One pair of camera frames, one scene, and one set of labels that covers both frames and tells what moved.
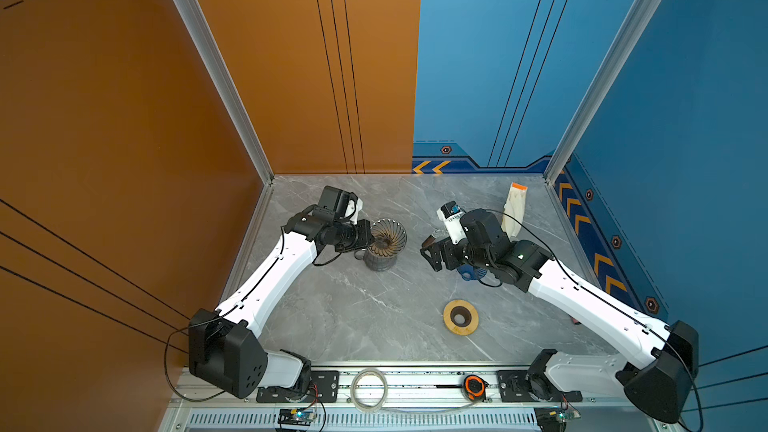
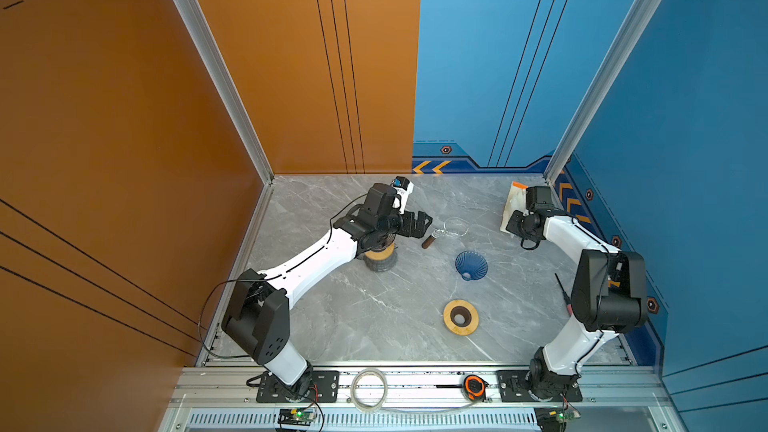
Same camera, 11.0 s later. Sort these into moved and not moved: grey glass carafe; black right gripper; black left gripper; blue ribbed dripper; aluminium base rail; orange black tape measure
Moved: black left gripper; black right gripper
Not moved: aluminium base rail; grey glass carafe; orange black tape measure; blue ribbed dripper
